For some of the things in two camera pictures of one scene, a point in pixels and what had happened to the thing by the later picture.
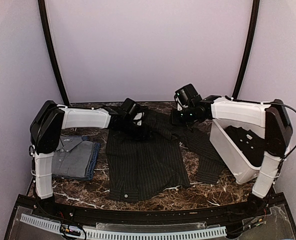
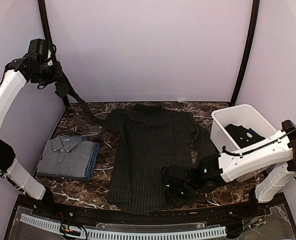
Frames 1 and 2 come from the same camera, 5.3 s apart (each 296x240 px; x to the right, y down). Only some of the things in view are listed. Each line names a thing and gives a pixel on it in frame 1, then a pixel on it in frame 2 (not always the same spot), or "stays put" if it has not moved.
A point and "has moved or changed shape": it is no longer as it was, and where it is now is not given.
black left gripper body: x=133 y=132 to x=50 y=74
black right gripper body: x=181 y=120 to x=188 y=192
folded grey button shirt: x=73 y=157 stays put
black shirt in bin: x=252 y=145 stays put
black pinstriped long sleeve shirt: x=159 y=158 has moved or changed shape
